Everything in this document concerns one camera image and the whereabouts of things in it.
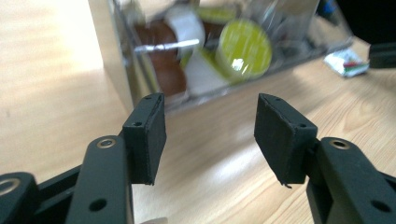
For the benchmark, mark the brown coffee capsule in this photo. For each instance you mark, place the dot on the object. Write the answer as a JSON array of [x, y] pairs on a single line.
[[163, 67]]

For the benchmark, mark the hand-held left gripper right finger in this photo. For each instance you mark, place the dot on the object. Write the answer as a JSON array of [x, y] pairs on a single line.
[[280, 140]]

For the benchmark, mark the clear acrylic drawer organizer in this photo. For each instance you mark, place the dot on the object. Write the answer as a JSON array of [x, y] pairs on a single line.
[[124, 46]]

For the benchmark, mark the white coffee capsule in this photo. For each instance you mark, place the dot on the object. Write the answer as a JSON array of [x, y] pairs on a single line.
[[185, 26]]

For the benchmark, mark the small white packet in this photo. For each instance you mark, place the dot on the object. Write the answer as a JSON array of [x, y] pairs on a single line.
[[344, 62]]

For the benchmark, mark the green-lidded coffee capsule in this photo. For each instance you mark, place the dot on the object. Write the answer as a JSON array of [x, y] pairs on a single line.
[[202, 73], [243, 49], [216, 14]]

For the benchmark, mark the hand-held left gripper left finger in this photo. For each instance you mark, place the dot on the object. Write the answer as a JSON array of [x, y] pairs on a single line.
[[143, 140]]

